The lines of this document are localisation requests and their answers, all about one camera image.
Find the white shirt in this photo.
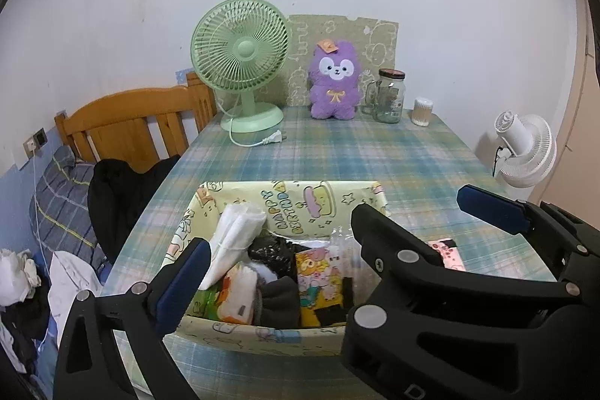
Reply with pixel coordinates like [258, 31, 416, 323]
[47, 250, 104, 335]

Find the green fan power cord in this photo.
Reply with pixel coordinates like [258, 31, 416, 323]
[228, 114, 287, 148]

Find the purple plush toy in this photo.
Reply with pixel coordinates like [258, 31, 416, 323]
[308, 38, 362, 120]

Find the white standing fan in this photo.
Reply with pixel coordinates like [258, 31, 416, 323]
[492, 110, 558, 189]

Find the glass jar mug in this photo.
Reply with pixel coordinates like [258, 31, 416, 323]
[361, 69, 406, 124]

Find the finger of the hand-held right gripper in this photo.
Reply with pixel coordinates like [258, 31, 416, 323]
[457, 184, 600, 283]
[341, 203, 582, 400]

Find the plaid tablecloth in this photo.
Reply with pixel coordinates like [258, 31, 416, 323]
[100, 105, 558, 400]

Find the cotton swab container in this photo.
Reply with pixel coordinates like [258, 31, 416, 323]
[411, 97, 433, 127]

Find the beige door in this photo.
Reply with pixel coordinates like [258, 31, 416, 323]
[529, 0, 600, 213]

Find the wooden bed headboard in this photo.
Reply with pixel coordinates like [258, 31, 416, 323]
[55, 72, 217, 173]

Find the dark gray sock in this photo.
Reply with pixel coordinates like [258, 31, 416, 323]
[253, 276, 301, 328]

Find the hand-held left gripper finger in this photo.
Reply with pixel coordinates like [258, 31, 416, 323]
[55, 237, 212, 400]

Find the white towel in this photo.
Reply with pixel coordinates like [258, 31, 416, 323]
[199, 203, 268, 291]

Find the green patterned board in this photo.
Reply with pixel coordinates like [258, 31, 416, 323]
[283, 14, 399, 108]

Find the dark clothing pile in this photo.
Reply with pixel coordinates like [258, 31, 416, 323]
[0, 288, 52, 377]

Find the yellow cartoon packet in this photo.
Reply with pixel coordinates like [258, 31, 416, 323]
[294, 247, 357, 328]

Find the green desk fan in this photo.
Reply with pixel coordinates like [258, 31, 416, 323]
[190, 0, 290, 133]

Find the clear plastic pack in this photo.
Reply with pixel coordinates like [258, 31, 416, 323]
[328, 228, 362, 279]

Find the green orange tissue pack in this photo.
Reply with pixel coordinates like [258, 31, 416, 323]
[192, 262, 256, 326]

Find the white crumpled cloth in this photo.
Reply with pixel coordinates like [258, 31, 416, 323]
[0, 247, 43, 307]

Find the black cloth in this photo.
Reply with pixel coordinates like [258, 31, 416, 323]
[247, 234, 305, 283]

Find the black garment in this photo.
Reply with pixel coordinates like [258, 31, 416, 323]
[88, 154, 181, 265]

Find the wall outlet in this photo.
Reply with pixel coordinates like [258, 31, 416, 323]
[23, 127, 48, 158]

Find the yellow printed storage box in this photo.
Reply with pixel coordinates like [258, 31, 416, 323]
[162, 180, 390, 356]

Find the pink white packet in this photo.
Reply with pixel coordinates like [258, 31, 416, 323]
[427, 238, 465, 272]

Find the blue plaid pillow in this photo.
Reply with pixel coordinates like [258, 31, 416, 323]
[29, 144, 108, 270]

